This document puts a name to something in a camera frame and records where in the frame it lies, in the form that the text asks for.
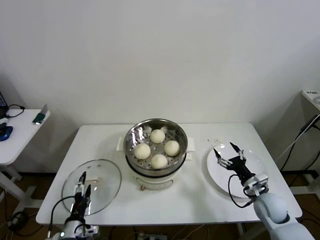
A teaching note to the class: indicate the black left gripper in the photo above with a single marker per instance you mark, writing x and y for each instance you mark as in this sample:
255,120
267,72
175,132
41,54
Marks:
80,207

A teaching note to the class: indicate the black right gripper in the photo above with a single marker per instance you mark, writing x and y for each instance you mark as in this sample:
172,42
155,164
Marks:
238,166

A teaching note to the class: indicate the white steamed baozi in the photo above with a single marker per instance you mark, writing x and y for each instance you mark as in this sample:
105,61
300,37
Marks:
159,161
142,151
171,147
157,136

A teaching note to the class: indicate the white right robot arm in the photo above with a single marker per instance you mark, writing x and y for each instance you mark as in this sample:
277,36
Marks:
275,207

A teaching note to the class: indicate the stainless steel steamer basket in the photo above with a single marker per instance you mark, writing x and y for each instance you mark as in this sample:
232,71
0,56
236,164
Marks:
132,136

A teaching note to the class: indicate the white round plate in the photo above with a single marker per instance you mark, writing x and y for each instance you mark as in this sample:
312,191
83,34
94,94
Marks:
220,180

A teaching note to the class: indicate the white electric cooker pot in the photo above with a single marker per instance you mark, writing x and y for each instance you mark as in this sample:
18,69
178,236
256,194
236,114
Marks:
152,182

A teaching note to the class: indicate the white side table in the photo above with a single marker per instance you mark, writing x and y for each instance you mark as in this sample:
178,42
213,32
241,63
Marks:
22,140

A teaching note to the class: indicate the white power strip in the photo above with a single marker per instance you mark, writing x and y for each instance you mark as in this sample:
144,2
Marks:
152,237

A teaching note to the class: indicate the white side cabinet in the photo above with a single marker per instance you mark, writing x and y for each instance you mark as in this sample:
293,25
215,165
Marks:
310,100

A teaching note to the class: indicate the blue computer mouse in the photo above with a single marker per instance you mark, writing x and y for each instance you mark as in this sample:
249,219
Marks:
5,132

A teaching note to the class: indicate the laptop screen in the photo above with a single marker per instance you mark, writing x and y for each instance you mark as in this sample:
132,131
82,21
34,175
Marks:
2,102

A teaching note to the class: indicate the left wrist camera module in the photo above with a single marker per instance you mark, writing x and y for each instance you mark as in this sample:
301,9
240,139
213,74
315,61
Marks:
87,230

